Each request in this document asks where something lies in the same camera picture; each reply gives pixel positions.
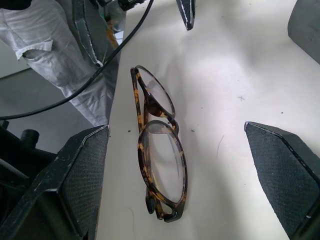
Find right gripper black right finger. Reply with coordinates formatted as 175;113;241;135
244;121;320;240

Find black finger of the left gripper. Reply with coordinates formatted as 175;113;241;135
175;0;197;32
71;0;109;68

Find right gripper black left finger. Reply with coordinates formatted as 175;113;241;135
0;124;111;240

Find tortoiseshell glasses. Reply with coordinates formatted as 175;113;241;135
129;64;188;223

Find grey glasses case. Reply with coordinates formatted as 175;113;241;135
287;0;320;65

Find black cylindrical machine part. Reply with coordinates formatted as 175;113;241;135
0;119;60;191

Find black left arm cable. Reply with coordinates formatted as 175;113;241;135
0;0;155;120

